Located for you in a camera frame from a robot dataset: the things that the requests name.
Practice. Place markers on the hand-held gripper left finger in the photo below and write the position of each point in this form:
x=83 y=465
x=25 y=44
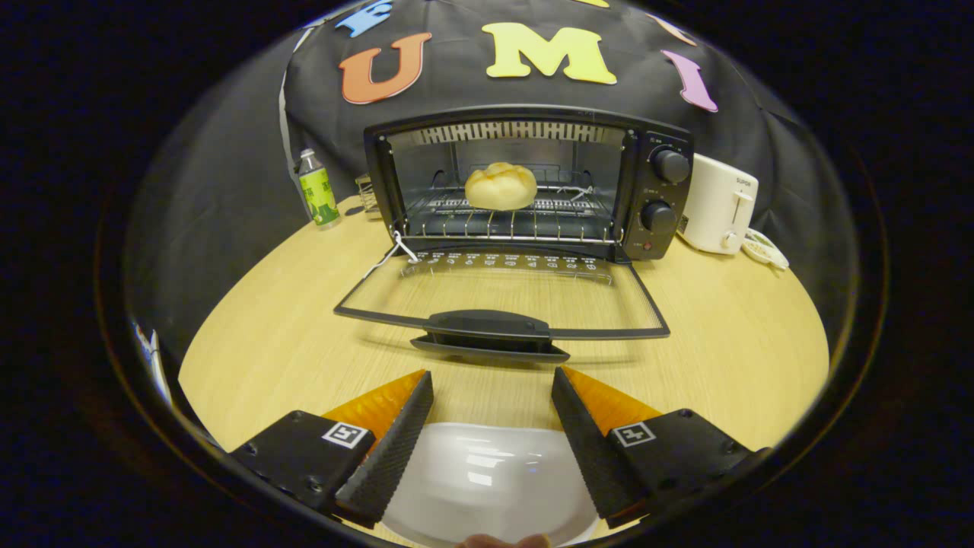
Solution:
x=388 y=457

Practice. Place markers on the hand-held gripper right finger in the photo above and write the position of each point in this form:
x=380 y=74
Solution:
x=590 y=449

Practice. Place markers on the black toaster oven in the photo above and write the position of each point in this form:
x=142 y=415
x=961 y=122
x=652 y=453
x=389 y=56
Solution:
x=670 y=196

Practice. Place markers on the golden bread roll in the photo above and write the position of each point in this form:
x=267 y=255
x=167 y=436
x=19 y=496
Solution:
x=501 y=186

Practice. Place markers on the white pop-up toaster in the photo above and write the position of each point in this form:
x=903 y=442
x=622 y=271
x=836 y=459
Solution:
x=711 y=205

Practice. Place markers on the white square plate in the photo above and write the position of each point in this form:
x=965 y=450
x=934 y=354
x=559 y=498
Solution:
x=487 y=472

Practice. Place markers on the white divided snack tray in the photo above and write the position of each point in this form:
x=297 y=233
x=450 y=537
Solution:
x=765 y=251

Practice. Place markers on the green label drink bottle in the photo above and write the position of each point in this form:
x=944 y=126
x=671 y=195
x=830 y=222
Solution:
x=319 y=194

